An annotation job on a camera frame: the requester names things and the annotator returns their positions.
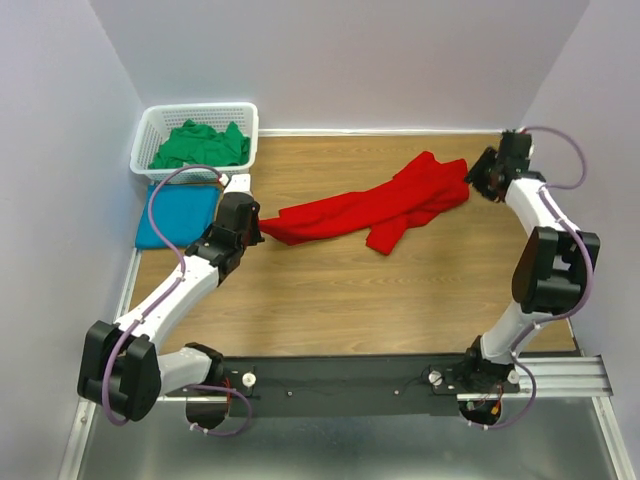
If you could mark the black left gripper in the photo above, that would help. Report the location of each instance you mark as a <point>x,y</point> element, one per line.
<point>257,237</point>

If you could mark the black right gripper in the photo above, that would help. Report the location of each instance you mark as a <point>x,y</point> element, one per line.
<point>475,173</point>

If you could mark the red t shirt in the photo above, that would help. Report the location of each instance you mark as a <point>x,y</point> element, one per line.
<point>413,197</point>

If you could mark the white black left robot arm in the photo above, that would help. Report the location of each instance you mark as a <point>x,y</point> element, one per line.
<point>121,369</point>

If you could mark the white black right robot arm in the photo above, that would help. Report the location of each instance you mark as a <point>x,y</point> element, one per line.
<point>554,275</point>

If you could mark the blue folded t shirt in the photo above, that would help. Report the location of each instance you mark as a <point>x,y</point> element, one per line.
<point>181,212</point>

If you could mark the green crumpled t shirt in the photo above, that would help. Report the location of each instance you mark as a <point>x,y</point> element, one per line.
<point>200,144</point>

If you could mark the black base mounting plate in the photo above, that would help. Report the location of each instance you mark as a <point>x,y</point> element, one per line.
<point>341,386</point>

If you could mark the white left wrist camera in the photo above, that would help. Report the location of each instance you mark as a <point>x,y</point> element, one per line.
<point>238,183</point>

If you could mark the white table edge rail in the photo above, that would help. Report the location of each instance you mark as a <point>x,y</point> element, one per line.
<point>375,132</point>

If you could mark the aluminium frame rail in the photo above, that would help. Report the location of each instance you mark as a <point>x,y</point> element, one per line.
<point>565,376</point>

